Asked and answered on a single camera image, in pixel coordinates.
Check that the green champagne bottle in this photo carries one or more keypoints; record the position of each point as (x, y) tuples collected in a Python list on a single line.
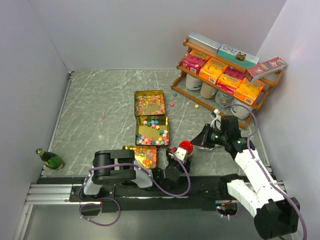
[(50, 159)]

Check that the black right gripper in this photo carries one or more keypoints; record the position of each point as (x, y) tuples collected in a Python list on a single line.
[(202, 139)]

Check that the teal cat box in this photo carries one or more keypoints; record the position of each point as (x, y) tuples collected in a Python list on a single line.
[(238, 57)]

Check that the gold tin of gummy candies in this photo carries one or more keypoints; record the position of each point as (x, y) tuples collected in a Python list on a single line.
[(146, 156)]

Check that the red jar lid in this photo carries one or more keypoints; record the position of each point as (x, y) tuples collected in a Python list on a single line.
[(185, 144)]

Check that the silver long box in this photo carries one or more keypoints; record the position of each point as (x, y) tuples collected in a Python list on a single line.
[(204, 42)]

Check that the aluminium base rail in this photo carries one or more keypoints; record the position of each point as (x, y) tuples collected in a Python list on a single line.
[(48, 194)]

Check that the pink orange sponge box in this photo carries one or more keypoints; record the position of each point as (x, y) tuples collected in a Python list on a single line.
[(230, 80)]

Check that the orange yellow sponge box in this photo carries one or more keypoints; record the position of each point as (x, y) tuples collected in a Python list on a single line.
[(248, 91)]

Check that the silver metal scoop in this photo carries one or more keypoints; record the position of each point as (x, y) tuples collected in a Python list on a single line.
[(208, 149)]

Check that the wooden two-tier shelf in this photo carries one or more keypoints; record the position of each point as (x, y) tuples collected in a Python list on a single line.
[(270, 81)]

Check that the gold tin of stick candies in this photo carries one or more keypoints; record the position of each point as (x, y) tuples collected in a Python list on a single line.
[(149, 103)]

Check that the beige cup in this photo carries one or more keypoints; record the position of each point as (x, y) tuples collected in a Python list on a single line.
[(208, 91)]

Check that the monkey print cup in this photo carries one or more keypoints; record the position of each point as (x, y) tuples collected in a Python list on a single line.
[(223, 99)]

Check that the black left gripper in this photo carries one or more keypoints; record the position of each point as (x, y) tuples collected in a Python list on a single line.
[(171, 158)]

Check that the clear glass jar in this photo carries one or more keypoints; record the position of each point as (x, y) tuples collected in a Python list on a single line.
[(189, 154)]

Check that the white printed cup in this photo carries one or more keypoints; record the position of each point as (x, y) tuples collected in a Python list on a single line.
[(239, 109)]

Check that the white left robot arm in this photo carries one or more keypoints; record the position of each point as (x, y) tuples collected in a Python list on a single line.
[(119, 167)]

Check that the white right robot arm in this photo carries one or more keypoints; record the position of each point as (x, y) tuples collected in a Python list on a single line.
[(274, 213)]

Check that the red long box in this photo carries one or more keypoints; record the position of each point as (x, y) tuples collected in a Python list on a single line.
[(264, 69)]

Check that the gold tin of star candies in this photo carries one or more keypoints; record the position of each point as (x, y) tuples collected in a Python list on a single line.
[(152, 131)]

